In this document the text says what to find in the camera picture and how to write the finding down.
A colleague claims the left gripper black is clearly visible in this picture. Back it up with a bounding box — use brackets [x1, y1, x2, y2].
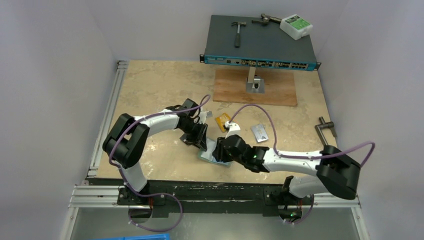
[179, 120, 207, 151]

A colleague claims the teal card holder wallet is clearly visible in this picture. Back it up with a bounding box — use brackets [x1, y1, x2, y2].
[198, 137, 232, 167]

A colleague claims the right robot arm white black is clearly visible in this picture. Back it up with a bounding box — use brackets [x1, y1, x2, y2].
[212, 135, 361, 204]

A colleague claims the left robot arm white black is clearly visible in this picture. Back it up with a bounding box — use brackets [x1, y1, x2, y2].
[102, 98, 208, 205]

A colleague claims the gold credit card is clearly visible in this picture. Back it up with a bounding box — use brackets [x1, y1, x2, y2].
[215, 112, 231, 133]

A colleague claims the plywood board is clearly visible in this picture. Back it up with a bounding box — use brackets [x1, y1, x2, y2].
[213, 69, 298, 107]

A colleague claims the blue plastic bin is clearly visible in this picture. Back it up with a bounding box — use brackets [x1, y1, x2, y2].
[94, 233, 170, 240]

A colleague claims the small claw hammer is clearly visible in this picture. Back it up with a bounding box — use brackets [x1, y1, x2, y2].
[231, 21, 247, 48]

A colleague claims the dark hammer tool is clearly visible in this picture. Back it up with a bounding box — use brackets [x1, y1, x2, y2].
[251, 13, 282, 26]

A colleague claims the white green box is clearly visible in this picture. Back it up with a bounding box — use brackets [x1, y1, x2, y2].
[279, 14, 313, 41]

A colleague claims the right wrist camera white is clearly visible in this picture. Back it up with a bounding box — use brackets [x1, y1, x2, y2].
[224, 121, 241, 139]

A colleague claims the metal post stand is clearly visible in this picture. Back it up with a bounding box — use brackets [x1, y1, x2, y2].
[245, 67, 265, 94]

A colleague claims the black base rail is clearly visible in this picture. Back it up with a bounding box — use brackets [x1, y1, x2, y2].
[82, 178, 314, 219]

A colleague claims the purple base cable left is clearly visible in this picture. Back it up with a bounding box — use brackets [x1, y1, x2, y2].
[127, 193, 184, 233]

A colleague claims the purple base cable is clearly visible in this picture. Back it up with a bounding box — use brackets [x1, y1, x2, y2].
[127, 193, 184, 233]
[281, 195, 315, 226]

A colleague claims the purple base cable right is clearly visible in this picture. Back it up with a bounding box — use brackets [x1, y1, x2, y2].
[281, 195, 315, 226]

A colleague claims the aluminium frame rail left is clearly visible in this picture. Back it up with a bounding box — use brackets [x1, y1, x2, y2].
[86, 60, 130, 178]

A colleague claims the aluminium frame rail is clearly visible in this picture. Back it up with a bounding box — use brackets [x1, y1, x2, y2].
[68, 185, 120, 208]
[86, 60, 130, 178]

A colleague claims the network switch dark blue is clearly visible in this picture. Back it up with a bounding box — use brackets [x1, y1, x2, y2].
[199, 15, 321, 72]

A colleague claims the aluminium frame rail front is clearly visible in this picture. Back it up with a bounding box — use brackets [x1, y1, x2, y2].
[68, 185, 120, 208]

